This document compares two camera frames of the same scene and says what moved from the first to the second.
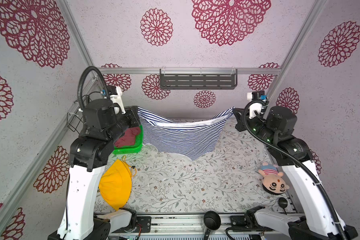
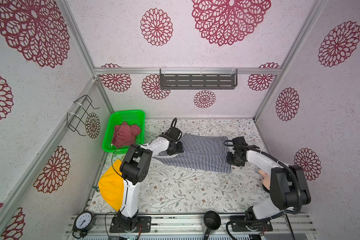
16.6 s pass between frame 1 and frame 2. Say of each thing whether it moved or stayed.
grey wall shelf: stayed
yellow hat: stayed
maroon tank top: stayed
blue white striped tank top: moved
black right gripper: moved
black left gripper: moved
